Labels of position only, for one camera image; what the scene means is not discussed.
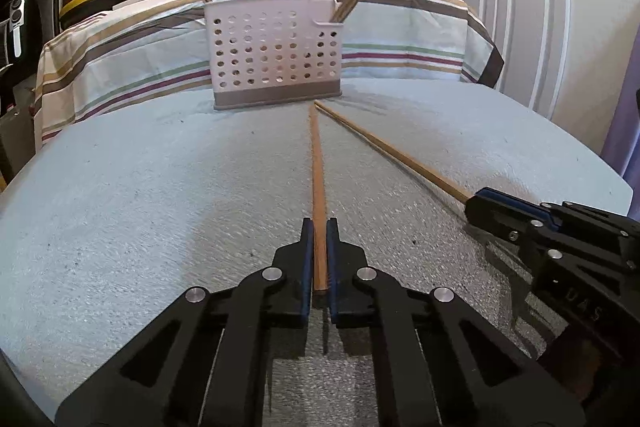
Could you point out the lavender cloth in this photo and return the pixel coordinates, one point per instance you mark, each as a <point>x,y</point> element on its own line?
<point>622,142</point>

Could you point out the wooden chopstick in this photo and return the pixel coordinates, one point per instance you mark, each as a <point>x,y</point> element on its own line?
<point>317,167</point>
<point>395,153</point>

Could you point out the black container with yellow rim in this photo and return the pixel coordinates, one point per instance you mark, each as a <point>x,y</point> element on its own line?
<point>95,2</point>

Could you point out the pink perforated utensil holder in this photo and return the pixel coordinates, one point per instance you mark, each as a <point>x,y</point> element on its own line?
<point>275,52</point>

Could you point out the black air fryer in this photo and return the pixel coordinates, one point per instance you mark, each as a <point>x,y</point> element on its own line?
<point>15,32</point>

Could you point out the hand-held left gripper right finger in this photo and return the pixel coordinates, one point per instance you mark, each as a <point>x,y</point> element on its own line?
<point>331,257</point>

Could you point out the white cabinet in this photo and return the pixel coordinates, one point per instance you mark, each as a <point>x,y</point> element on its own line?
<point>540,17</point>

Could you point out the striped cloth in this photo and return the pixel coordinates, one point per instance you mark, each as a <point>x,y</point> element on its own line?
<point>125,62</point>

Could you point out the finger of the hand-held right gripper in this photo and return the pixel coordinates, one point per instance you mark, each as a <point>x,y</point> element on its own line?
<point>495,222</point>
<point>520,207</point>

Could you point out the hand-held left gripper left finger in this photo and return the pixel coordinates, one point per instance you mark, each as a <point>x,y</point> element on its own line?
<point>307,257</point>

